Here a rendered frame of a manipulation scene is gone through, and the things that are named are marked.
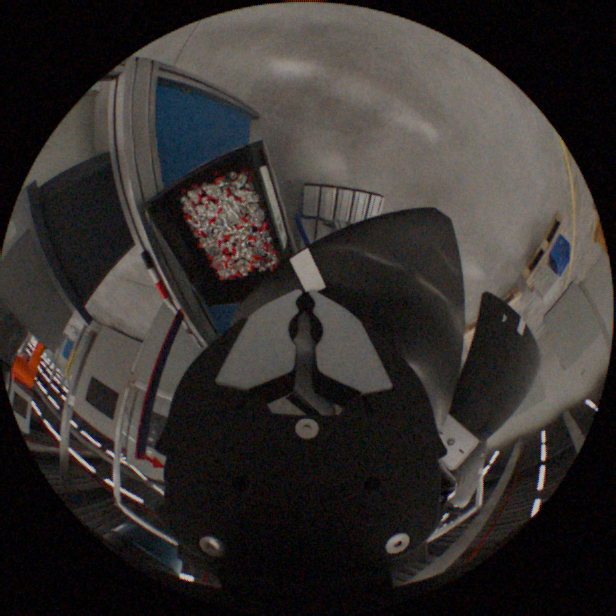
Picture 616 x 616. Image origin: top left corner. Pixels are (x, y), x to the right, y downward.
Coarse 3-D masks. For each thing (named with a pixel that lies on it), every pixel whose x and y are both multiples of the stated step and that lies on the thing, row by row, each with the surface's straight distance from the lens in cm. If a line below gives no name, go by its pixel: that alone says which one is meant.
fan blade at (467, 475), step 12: (480, 444) 60; (468, 456) 53; (480, 456) 61; (456, 468) 48; (468, 468) 54; (480, 468) 63; (456, 480) 48; (468, 480) 55; (456, 492) 50; (468, 492) 59; (456, 504) 54
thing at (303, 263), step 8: (296, 256) 14; (304, 256) 14; (296, 264) 14; (304, 264) 13; (312, 264) 13; (296, 272) 14; (304, 272) 13; (312, 272) 13; (304, 280) 14; (312, 280) 13; (320, 280) 13; (304, 288) 14; (312, 288) 13; (320, 288) 13
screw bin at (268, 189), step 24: (216, 168) 29; (264, 168) 25; (168, 192) 29; (264, 192) 21; (168, 216) 31; (168, 240) 29; (192, 240) 33; (192, 264) 32; (216, 288) 36; (240, 288) 33
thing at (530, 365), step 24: (480, 312) 37; (480, 336) 35; (504, 336) 38; (528, 336) 43; (480, 360) 34; (504, 360) 37; (528, 360) 42; (480, 384) 34; (504, 384) 36; (528, 384) 42; (456, 408) 33; (480, 408) 34; (504, 408) 37; (480, 432) 34
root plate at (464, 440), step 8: (448, 416) 33; (448, 424) 33; (456, 424) 33; (448, 432) 33; (456, 432) 33; (464, 432) 34; (456, 440) 34; (464, 440) 34; (472, 440) 35; (448, 448) 34; (456, 448) 34; (464, 448) 34; (472, 448) 35; (448, 456) 34; (456, 456) 34; (464, 456) 35; (448, 464) 34; (456, 464) 35
